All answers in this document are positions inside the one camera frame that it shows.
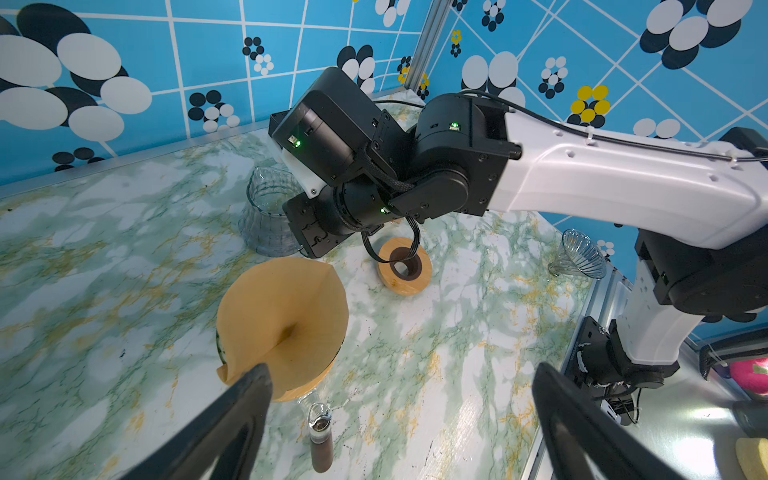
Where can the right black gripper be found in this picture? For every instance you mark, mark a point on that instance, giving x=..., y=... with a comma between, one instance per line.
x=359, y=149

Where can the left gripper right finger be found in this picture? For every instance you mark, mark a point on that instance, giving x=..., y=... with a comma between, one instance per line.
x=582, y=440

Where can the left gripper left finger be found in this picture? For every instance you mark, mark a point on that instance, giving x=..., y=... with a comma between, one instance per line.
x=223, y=440

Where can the glass server with wooden handle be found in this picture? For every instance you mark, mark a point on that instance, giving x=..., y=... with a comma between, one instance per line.
x=319, y=423

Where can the green glass dripper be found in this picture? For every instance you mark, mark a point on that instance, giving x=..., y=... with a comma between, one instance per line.
x=220, y=350

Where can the clear glass dripper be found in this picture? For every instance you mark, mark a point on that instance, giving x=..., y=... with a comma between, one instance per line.
x=578, y=255

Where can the wooden ring dripper holder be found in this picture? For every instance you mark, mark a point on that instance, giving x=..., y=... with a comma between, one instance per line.
x=304, y=390

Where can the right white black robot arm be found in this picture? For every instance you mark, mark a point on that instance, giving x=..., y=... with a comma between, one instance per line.
x=700, y=210

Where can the yellow sponge outside cell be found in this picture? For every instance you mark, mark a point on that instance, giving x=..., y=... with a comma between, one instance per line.
x=752, y=455

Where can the pink object outside cell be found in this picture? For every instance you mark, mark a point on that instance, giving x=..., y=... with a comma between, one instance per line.
x=751, y=375

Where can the aluminium front rail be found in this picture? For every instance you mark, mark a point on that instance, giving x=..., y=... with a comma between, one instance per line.
x=601, y=296

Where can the right aluminium corner post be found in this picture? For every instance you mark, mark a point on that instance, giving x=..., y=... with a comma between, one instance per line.
x=433, y=26

